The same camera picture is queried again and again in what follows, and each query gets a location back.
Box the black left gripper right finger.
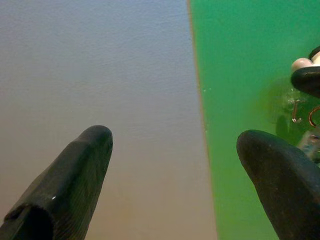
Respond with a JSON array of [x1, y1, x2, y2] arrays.
[[236, 129, 320, 240]]

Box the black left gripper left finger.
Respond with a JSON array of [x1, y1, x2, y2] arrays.
[[0, 124, 114, 240]]

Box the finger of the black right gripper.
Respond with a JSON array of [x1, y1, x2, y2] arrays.
[[290, 66, 320, 99]]

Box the keys with white strap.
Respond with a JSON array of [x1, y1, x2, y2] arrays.
[[291, 45, 320, 165]]

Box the clear adhesive metal hook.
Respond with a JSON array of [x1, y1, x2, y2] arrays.
[[282, 87, 310, 125]]

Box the green wall board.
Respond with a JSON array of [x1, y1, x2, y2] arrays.
[[186, 0, 320, 240]]

